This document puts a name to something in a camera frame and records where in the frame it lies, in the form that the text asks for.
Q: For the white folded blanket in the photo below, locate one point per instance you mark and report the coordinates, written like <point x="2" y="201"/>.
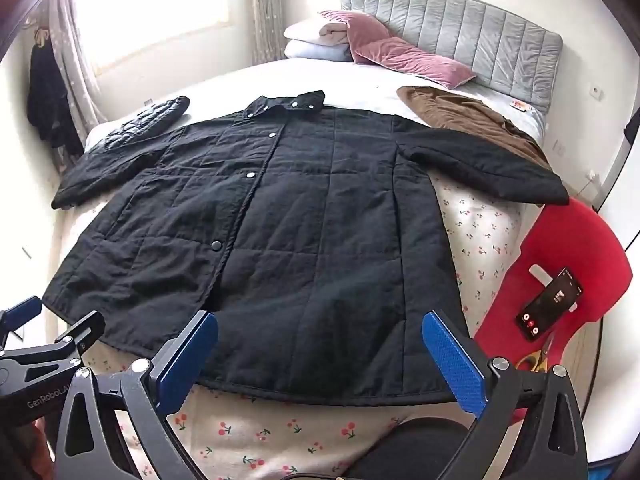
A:
<point x="320" y="30"/>

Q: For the white wall socket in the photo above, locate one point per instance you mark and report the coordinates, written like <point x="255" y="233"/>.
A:
<point x="596" y="91"/>

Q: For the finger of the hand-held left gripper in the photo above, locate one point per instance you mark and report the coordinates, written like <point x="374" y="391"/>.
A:
<point x="82" y="327"/>
<point x="22" y="310"/>

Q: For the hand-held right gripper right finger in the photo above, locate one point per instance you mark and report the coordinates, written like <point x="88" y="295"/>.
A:
<point x="452" y="360"/>

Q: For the pink velvet pillow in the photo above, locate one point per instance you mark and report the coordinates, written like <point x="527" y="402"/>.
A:
<point x="415" y="62"/>
<point x="362" y="30"/>

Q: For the hanging dark clothes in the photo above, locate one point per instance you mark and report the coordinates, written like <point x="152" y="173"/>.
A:
<point x="47" y="100"/>

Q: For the black quilted jacket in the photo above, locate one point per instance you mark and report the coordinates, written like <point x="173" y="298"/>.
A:
<point x="310" y="240"/>

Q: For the pale blue pillow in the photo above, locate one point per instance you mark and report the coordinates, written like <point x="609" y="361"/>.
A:
<point x="315" y="51"/>

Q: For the red chair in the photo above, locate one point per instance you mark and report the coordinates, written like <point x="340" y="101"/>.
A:
<point x="575" y="240"/>

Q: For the bed with cherry print sheet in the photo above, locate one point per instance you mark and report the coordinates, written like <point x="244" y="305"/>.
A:
<point x="475" y="230"/>

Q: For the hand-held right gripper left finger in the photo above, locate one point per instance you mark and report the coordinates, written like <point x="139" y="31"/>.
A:
<point x="187" y="355"/>

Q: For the black puffer garment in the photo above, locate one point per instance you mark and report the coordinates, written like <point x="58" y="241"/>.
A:
<point x="145" y="122"/>

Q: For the grey padded headboard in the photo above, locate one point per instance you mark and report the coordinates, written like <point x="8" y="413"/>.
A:
<point x="465" y="25"/>

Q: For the patterned beige curtain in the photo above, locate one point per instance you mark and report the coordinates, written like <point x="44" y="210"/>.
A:
<point x="267" y="10"/>
<point x="75" y="60"/>

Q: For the person's leg in black pants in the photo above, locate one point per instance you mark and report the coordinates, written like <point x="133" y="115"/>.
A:
<point x="415" y="450"/>

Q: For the brown garment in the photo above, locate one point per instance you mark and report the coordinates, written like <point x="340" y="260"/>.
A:
<point x="465" y="115"/>

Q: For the window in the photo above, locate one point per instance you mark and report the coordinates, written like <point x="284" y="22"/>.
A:
<point x="160" y="10"/>

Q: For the black smartphone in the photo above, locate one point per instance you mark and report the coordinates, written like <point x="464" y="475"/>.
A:
<point x="550" y="305"/>

